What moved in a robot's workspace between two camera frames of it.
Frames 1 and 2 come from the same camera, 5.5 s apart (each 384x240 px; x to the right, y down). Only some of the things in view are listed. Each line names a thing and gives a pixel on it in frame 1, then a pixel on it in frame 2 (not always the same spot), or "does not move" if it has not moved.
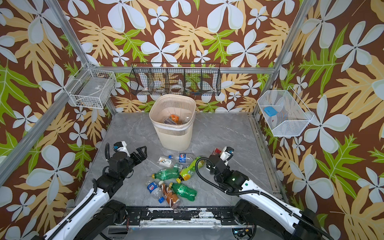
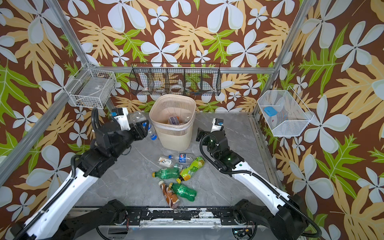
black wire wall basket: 167,78 does not move
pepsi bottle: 155,191 to 134,117
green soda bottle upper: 166,174 does not move
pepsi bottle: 182,158 does not move
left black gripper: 143,155 to 142,131
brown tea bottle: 173,200 does not move
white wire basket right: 285,114 does not move
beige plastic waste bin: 173,116 does not move
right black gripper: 215,162 to 205,135
